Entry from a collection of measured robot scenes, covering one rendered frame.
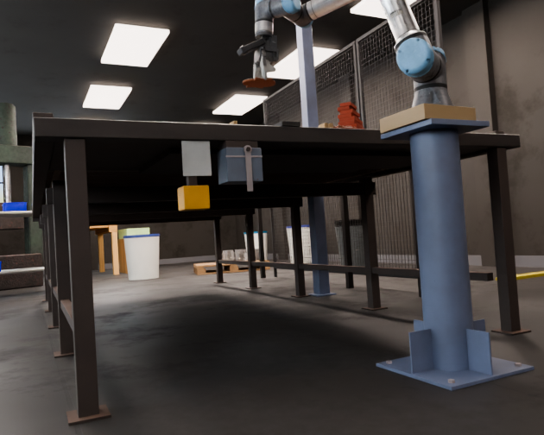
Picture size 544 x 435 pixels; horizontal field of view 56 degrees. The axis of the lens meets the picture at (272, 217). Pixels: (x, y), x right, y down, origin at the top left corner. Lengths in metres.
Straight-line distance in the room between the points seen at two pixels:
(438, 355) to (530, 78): 4.61
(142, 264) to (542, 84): 5.51
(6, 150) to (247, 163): 6.67
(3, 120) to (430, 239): 7.20
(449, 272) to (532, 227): 4.25
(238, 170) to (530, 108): 4.70
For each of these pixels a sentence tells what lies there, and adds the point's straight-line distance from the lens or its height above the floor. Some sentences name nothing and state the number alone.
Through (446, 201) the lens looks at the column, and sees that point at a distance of 1.87.
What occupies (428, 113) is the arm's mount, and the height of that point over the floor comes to 0.89.
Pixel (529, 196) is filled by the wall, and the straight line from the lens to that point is 6.10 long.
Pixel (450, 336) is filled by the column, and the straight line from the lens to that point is 1.91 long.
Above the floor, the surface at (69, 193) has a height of 0.68.
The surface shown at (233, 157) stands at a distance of 1.78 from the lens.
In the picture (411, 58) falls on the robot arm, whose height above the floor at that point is 1.08.
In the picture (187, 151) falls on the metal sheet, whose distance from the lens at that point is 1.76.
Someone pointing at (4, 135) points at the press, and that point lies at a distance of 8.32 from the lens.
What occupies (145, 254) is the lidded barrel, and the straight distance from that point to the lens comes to 7.62.
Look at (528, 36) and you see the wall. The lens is 6.30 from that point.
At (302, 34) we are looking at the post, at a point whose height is 2.16.
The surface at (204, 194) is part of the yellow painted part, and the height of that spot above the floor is 0.67.
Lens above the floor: 0.52
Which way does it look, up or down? 2 degrees up
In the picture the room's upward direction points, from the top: 4 degrees counter-clockwise
